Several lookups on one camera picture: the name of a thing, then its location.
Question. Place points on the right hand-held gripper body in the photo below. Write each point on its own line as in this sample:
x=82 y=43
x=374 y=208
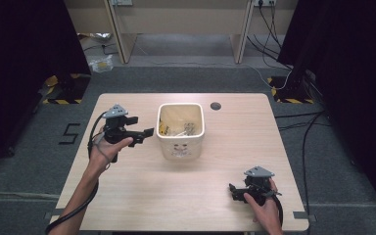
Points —
x=258 y=171

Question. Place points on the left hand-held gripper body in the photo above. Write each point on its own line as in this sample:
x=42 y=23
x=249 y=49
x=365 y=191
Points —
x=115 y=111

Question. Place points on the clear plastic cup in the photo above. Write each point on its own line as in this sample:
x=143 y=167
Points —
x=178 y=132

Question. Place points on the cream square bin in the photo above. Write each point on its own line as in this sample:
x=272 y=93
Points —
x=180 y=147

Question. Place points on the person's right hand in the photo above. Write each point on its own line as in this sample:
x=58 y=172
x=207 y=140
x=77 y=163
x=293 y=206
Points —
x=266 y=213

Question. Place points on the person's left hand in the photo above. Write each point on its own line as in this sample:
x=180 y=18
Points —
x=104 y=153

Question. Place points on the yellow wrapper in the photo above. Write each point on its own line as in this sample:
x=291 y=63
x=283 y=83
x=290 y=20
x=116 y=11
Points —
x=163 y=129

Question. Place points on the clear plastic bag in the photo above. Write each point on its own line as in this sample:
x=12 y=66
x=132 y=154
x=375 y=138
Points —
x=101 y=64

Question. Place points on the striped-edged black stand base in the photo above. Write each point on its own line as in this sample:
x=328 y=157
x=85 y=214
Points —
x=290 y=91
x=67 y=89

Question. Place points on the grey tape strip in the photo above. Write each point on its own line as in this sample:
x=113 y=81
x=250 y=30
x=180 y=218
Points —
x=303 y=215
x=54 y=214

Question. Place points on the crumpled silver foil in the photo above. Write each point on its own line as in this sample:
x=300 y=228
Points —
x=94 y=36

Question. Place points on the black curtain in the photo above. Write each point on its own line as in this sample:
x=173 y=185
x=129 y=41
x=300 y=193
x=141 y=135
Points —
x=355 y=81
x=19 y=65

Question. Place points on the white wall socket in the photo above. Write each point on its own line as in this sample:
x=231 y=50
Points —
x=265 y=2
x=121 y=2

